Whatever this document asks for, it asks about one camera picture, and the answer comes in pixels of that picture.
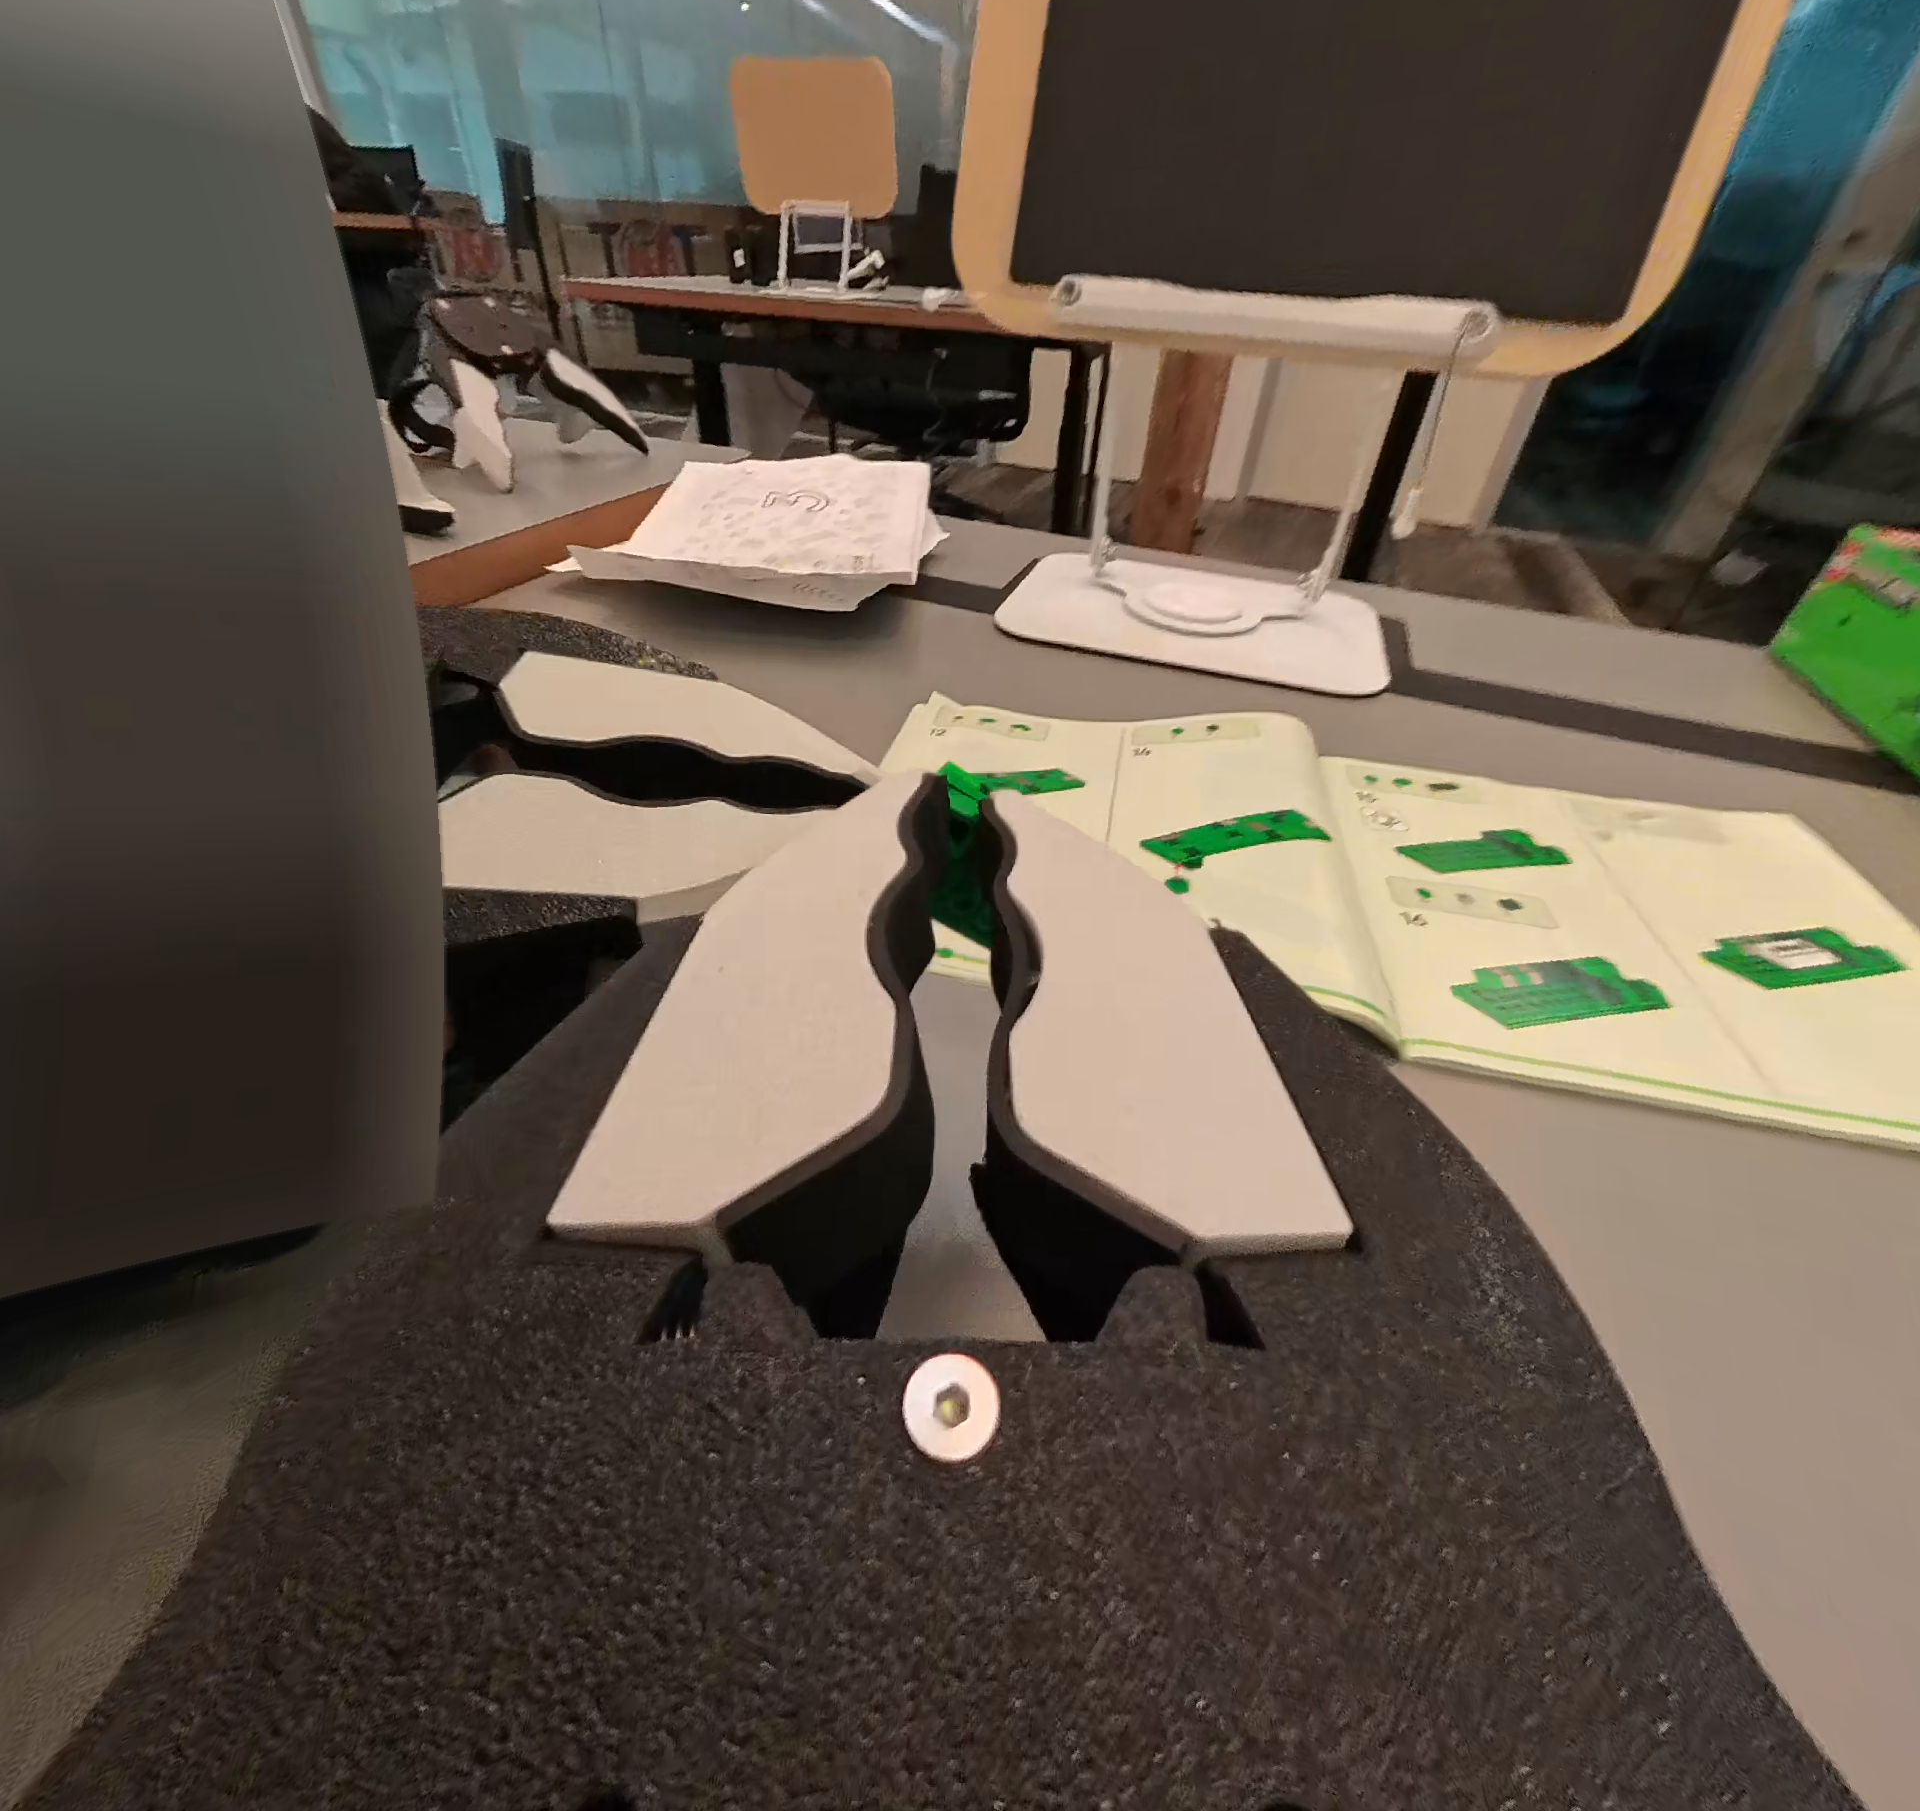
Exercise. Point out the tan-backed board on white stand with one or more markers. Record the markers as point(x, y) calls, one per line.
point(818, 131)

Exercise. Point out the black board on white stand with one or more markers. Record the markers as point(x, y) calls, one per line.
point(1351, 86)

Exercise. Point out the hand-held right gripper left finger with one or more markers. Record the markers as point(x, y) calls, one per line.
point(750, 1077)

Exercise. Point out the brown-topped desk with black legs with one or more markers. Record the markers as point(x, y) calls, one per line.
point(780, 298)

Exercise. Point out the idle black white gripper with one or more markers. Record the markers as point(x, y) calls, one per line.
point(481, 386)

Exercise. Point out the crumpled white paper bag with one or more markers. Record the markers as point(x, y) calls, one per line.
point(780, 523)

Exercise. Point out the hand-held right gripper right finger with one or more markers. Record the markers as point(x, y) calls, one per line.
point(1168, 1077)

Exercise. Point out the grey desk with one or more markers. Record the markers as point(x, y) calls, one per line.
point(1648, 1317)

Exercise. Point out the green brick plate assembly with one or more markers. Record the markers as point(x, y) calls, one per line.
point(960, 889)

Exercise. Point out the brown-edged neighbour desk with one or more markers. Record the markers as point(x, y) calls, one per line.
point(571, 523)

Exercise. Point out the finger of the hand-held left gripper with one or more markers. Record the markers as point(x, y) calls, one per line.
point(646, 708)
point(600, 843)

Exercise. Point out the black office chair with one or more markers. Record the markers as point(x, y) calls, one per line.
point(899, 401)

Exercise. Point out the green toy set box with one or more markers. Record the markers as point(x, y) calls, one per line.
point(1859, 641)

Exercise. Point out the wooden post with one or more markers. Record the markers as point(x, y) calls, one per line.
point(1186, 446)

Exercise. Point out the open building instruction booklet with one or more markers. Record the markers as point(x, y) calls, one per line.
point(1276, 942)

